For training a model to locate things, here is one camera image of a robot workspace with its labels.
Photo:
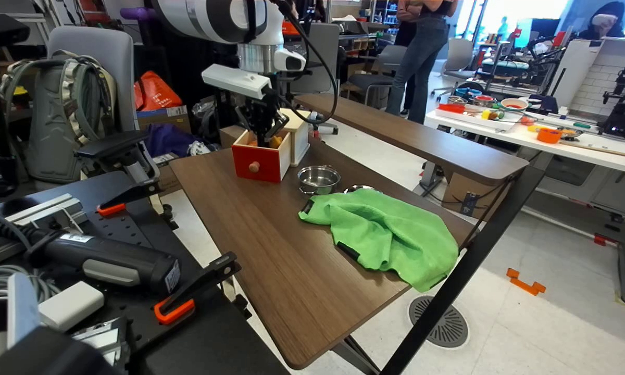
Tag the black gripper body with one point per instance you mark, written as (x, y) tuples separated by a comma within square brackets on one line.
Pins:
[(264, 117)]

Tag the orange plushy toy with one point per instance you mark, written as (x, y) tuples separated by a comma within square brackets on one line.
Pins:
[(275, 139)]

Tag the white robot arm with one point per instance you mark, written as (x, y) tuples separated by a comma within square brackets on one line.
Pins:
[(258, 30)]

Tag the red wooden drawer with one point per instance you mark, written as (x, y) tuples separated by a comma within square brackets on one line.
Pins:
[(261, 163)]

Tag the small metal bowl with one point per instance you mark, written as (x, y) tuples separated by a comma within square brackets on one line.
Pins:
[(317, 179)]

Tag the orange bag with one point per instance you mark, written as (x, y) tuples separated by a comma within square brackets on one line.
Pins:
[(152, 92)]

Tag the grey office chair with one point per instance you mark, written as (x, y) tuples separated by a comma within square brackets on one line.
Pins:
[(118, 144)]

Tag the black clamp orange tip rear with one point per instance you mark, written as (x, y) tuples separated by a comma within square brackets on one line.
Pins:
[(119, 203)]

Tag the black clamp orange tip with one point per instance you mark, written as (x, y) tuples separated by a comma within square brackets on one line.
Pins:
[(119, 203), (183, 304)]

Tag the standing person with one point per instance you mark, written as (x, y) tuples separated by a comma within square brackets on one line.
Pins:
[(429, 19)]

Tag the grey backpack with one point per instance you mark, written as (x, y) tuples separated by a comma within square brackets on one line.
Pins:
[(65, 113)]

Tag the black clamp orange tip front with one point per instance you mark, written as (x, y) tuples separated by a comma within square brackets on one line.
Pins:
[(183, 304)]

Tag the green cloth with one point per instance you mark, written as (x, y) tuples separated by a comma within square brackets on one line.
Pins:
[(386, 233)]

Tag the black handheld device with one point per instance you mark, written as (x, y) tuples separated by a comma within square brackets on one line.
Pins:
[(101, 259)]

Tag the black table leg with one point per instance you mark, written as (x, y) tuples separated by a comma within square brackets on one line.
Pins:
[(476, 250)]

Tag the white power adapter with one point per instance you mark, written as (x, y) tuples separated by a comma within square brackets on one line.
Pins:
[(70, 306)]

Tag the white cluttered side table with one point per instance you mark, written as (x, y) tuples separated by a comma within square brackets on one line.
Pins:
[(584, 146)]

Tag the round floor drain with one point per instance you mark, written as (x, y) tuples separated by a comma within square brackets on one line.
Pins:
[(451, 331)]

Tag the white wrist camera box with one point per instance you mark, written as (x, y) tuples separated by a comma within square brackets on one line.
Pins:
[(237, 79)]

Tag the orange floor bracket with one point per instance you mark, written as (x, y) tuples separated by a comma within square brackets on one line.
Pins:
[(532, 287)]

